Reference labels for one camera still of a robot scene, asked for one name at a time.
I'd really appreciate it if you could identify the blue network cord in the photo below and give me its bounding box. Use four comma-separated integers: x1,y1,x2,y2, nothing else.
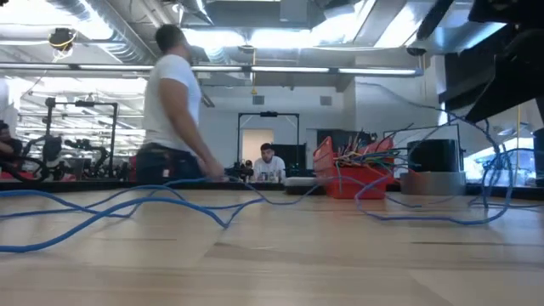
0,80,544,255

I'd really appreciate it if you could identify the person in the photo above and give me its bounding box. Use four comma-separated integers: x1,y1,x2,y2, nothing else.
0,122,25,171
252,142,287,183
135,24,226,184

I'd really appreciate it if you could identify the long ceiling light strip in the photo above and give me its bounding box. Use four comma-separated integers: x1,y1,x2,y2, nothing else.
0,62,425,78

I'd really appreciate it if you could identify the red plastic bin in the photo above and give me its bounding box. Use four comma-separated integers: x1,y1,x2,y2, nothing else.
313,135,396,200

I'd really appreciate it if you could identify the black tape roll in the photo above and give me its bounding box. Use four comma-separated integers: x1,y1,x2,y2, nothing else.
406,139,466,173

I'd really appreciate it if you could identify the black bin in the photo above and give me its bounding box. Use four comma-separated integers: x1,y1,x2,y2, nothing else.
532,127,544,188

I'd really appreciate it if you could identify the black frame rig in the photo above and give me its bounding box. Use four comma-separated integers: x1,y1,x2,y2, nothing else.
42,96,119,179
236,110,301,178

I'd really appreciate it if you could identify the bundle of coloured wires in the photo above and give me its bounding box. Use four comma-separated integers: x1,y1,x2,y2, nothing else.
337,122,416,156
333,146,422,182

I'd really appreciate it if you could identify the black aluminium table frame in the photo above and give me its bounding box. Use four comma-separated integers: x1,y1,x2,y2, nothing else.
0,179,544,201

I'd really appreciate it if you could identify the ceiling cable reel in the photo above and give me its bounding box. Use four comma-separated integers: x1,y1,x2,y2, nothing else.
47,27,78,59

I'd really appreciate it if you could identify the yellow hanging cable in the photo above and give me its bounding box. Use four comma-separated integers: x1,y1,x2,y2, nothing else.
515,105,522,184

